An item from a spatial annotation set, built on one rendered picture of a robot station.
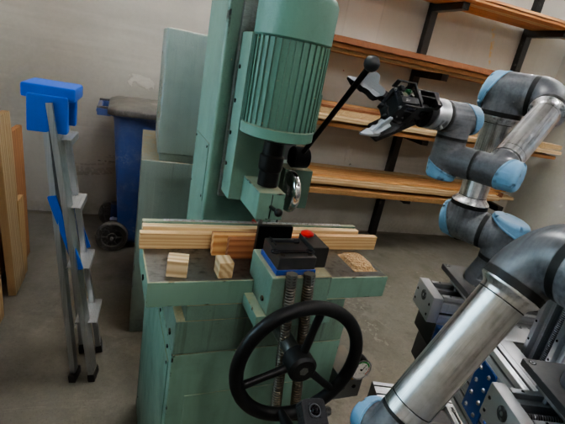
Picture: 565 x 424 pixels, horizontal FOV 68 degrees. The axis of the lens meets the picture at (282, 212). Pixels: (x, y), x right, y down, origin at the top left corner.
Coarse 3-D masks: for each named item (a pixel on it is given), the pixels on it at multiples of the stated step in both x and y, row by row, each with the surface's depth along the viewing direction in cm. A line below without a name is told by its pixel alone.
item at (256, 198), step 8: (248, 176) 112; (248, 184) 108; (256, 184) 106; (248, 192) 108; (256, 192) 102; (264, 192) 101; (272, 192) 102; (280, 192) 103; (248, 200) 108; (256, 200) 102; (264, 200) 101; (272, 200) 102; (280, 200) 103; (248, 208) 107; (256, 208) 102; (264, 208) 102; (280, 208) 104; (256, 216) 102; (264, 216) 103; (272, 216) 104; (280, 216) 105
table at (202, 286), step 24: (144, 264) 93; (192, 264) 96; (240, 264) 101; (336, 264) 111; (144, 288) 91; (168, 288) 88; (192, 288) 90; (216, 288) 92; (240, 288) 95; (336, 288) 105; (360, 288) 108
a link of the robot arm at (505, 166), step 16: (544, 80) 117; (544, 96) 113; (560, 96) 112; (528, 112) 112; (544, 112) 109; (560, 112) 111; (528, 128) 105; (544, 128) 106; (512, 144) 101; (528, 144) 102; (480, 160) 99; (496, 160) 97; (512, 160) 96; (480, 176) 99; (496, 176) 96; (512, 176) 94; (512, 192) 97
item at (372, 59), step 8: (368, 56) 89; (376, 56) 89; (368, 64) 89; (376, 64) 89; (368, 72) 92; (360, 80) 94; (352, 88) 96; (344, 96) 99; (336, 104) 102; (336, 112) 103; (328, 120) 106; (320, 128) 109; (312, 144) 115; (288, 152) 122; (296, 152) 118; (304, 152) 118; (288, 160) 122; (296, 160) 118; (304, 160) 119
